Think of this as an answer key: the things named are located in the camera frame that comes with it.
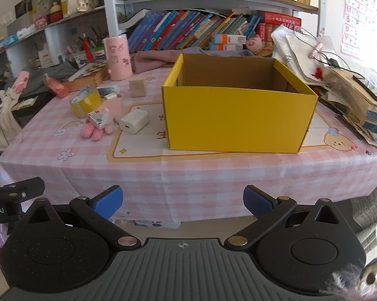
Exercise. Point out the yellow cardboard box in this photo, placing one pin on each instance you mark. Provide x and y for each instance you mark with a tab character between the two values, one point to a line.
236	104

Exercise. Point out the pink pig plush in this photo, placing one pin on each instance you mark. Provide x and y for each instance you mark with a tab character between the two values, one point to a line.
254	44

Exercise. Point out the yellow packing tape roll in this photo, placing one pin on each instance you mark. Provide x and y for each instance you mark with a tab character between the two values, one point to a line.
87	100

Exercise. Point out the orange white box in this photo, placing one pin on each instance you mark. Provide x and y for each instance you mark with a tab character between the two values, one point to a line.
228	39
226	47

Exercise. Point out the beige cube block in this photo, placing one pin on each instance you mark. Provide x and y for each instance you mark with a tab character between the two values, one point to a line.
137	88

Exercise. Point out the wooden chess board box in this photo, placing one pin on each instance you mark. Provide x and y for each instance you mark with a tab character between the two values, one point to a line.
92	74

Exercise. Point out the grey clothing pile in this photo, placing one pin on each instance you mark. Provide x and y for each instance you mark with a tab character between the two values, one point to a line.
36	80

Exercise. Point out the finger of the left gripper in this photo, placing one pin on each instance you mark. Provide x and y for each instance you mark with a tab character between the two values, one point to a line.
21	191

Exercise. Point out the stack of papers and bags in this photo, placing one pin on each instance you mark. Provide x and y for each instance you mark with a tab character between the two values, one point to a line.
347	87

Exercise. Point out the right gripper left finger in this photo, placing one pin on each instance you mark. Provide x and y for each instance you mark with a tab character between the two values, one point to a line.
96	213

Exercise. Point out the staples box with cat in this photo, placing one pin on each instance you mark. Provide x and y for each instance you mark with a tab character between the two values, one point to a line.
100	119

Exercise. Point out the large white charger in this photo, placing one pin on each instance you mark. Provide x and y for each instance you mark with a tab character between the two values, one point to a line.
134	121

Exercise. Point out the beige jacket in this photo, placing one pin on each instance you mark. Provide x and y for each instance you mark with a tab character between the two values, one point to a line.
9	127

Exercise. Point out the navy white spray bottle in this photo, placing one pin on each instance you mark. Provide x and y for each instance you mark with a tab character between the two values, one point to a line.
108	90

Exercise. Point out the pink cylinder container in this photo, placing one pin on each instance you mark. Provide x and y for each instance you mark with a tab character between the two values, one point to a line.
118	57

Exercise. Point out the pink checkered tablecloth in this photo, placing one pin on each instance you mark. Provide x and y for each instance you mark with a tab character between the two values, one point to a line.
182	187

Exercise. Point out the white blue bookshelf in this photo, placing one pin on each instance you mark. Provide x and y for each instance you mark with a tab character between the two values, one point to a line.
17	55

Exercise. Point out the small white plug adapter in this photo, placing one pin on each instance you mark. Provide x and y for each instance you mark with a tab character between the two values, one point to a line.
111	96

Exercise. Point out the pink plush glove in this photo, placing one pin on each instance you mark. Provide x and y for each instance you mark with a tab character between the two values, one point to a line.
114	107

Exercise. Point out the pink purple cloth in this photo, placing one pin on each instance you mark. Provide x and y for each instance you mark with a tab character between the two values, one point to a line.
148	60

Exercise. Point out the red tassel pen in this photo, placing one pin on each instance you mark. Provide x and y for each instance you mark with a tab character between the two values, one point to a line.
87	49

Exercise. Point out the upper orange white box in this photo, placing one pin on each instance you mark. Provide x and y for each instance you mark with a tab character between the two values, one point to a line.
228	39

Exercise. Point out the lower orange white box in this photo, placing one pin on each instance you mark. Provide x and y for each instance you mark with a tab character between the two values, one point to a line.
226	47

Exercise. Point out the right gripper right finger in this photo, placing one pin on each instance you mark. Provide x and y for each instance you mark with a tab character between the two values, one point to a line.
270	213

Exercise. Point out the row of books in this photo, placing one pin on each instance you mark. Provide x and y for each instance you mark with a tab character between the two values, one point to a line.
180	29

